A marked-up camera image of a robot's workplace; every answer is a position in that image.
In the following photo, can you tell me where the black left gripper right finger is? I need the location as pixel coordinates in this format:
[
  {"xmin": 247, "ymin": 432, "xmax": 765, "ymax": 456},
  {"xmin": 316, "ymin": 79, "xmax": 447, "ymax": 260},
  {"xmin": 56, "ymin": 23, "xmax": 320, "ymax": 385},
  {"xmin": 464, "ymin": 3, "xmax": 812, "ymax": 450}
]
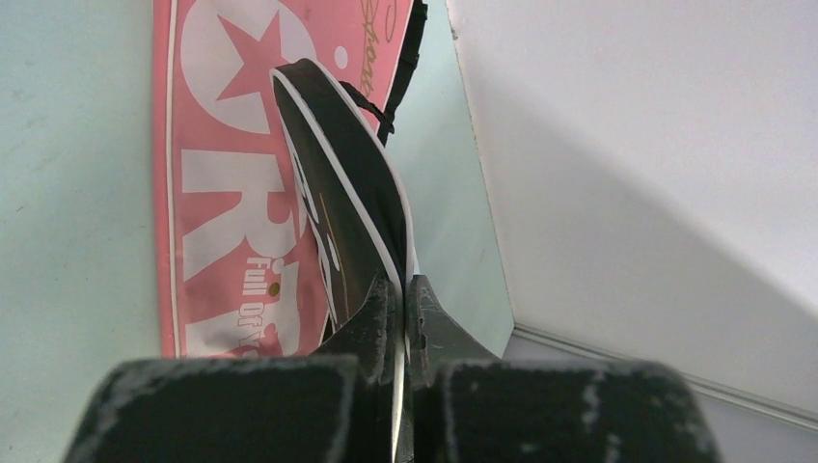
[{"xmin": 406, "ymin": 275, "xmax": 723, "ymax": 462}]

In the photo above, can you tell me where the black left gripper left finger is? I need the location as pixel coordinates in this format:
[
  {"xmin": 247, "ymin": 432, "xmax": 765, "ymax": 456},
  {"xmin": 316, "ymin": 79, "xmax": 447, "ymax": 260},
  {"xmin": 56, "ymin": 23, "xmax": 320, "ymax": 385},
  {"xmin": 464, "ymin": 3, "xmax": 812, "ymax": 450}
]
[{"xmin": 65, "ymin": 274, "xmax": 401, "ymax": 462}]

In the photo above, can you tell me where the pink racket cover bag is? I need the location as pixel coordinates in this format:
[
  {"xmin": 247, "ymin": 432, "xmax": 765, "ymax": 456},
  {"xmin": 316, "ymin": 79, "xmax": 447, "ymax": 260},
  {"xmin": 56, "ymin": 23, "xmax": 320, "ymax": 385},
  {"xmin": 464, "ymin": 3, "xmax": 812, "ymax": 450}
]
[{"xmin": 152, "ymin": 1, "xmax": 426, "ymax": 357}]

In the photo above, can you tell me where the black racket cover bag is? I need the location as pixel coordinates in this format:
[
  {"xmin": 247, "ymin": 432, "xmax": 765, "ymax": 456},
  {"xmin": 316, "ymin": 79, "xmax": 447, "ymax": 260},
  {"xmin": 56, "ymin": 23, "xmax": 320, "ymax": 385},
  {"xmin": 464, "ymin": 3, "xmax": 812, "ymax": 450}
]
[{"xmin": 271, "ymin": 59, "xmax": 416, "ymax": 462}]

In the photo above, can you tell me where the black strap of black bag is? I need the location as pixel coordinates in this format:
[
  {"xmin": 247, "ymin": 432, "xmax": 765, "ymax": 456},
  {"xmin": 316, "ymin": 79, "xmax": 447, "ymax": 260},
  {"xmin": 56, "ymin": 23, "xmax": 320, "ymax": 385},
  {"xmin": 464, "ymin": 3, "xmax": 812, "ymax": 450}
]
[{"xmin": 339, "ymin": 79, "xmax": 396, "ymax": 135}]

